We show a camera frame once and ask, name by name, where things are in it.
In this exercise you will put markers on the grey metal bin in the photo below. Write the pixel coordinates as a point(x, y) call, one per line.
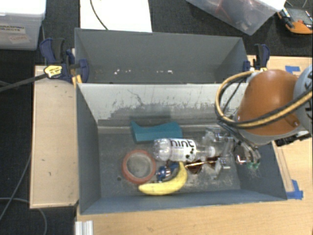
point(146, 57)

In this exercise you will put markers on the clear plastic bottle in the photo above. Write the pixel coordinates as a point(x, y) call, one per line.
point(178, 149)

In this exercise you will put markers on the teal angled block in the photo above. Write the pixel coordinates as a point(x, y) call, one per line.
point(156, 132)

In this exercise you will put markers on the small blue toy figure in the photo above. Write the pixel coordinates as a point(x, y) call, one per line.
point(162, 172)

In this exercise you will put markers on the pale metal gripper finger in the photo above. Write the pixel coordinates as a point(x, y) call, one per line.
point(218, 138)
point(223, 164)

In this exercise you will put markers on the yellow banana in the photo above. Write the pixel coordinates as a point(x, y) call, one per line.
point(179, 180)

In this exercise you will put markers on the brown sunglasses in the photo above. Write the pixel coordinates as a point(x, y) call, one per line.
point(194, 168)

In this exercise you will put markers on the pale wood board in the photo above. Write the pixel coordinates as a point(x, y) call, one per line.
point(53, 136)

